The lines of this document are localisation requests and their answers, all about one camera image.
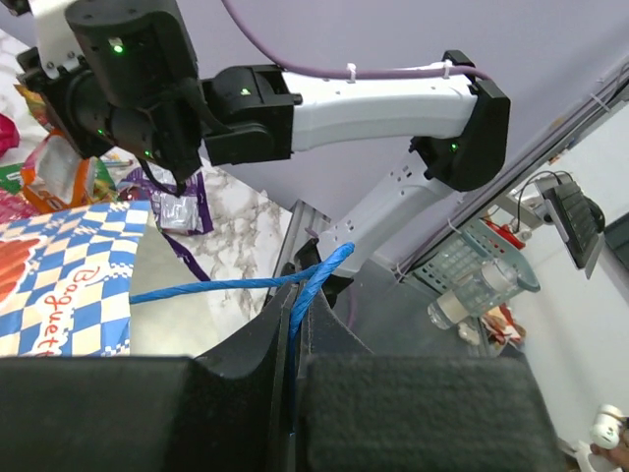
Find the large purple snack bag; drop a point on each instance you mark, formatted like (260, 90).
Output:
(187, 215)

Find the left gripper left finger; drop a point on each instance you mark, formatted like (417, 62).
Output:
(251, 391)

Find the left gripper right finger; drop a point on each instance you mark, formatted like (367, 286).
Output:
(326, 353)

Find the red crisps bag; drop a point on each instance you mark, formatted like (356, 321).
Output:
(9, 135)

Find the blue checkered paper bag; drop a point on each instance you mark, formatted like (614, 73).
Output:
(67, 277)

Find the red snack packet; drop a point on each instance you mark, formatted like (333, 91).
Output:
(15, 207)

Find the clear plastic bottle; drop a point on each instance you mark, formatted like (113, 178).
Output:
(473, 295)

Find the aluminium rail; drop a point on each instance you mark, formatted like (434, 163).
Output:
(299, 247)

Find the grey plastic basket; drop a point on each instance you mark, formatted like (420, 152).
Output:
(469, 250)

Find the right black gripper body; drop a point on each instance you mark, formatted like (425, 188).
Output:
(75, 103)

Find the pink cap marker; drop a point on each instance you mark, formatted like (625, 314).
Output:
(115, 161)

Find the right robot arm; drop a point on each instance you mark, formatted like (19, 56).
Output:
(124, 74)

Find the orange snack box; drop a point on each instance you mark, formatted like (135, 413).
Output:
(55, 177)

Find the black monitor on stand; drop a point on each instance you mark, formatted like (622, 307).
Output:
(578, 220)

